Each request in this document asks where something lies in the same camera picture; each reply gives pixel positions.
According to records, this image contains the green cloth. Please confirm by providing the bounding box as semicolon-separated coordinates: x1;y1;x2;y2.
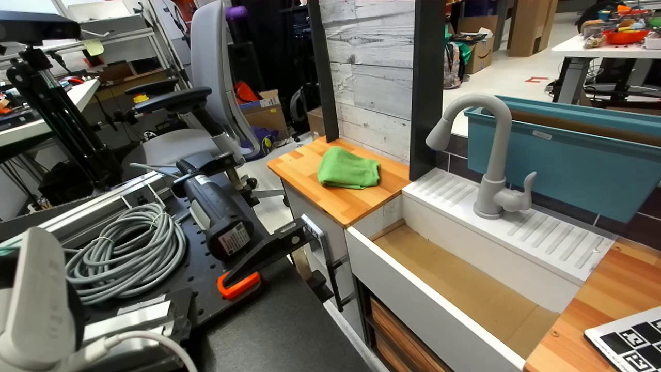
316;145;382;190

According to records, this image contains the open cardboard box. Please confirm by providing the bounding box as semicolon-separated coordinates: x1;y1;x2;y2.
237;89;290;141

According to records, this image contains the black clamp with orange trigger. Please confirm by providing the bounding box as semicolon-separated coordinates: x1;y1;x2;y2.
170;153;317;301

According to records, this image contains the toy kitchen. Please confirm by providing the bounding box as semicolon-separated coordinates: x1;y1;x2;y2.
267;0;661;372

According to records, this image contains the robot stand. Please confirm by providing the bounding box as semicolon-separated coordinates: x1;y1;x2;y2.
0;169;373;372

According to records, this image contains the grey tap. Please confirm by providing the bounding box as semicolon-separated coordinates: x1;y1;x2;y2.
426;94;538;220

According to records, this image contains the white sink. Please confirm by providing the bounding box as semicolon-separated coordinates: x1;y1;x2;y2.
345;167;618;372

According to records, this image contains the wooden drawer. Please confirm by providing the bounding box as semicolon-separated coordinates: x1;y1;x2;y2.
369;296;456;372

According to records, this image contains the patterned backpack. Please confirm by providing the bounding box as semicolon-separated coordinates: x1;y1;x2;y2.
443;41;466;90

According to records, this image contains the grey office chair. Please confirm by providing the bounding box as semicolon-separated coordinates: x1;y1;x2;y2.
121;0;291;208

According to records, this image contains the grey tap lever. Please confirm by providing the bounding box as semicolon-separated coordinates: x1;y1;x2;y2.
508;171;538;212

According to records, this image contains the cardboard box with tape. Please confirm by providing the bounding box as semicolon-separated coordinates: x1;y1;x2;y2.
458;15;500;74

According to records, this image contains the teal plastic bin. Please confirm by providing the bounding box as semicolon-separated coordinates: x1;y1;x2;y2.
464;95;661;224

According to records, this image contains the metal shelf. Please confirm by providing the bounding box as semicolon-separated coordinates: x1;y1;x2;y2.
0;14;179;104

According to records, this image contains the tall cardboard box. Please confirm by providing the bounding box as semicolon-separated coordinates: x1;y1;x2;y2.
508;0;559;57

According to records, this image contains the white desk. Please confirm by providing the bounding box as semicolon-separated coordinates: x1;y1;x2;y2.
0;78;101;149

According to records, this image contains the white table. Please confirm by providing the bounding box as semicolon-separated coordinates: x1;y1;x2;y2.
550;33;661;105

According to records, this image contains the orange bowl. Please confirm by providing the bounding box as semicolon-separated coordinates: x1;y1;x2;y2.
602;28;651;46

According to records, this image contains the white board with black markers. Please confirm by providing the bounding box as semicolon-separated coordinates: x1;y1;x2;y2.
584;305;661;372

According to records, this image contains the black cabinet door handle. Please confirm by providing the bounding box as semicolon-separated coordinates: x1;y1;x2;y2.
327;253;358;312

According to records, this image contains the coil of grey cable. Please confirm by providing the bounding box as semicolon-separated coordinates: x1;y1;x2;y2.
64;202;188;306

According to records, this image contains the white cable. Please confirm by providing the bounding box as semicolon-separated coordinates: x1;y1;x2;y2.
66;330;200;372

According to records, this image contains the camera on tripod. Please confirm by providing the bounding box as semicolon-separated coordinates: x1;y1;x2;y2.
0;10;123;191

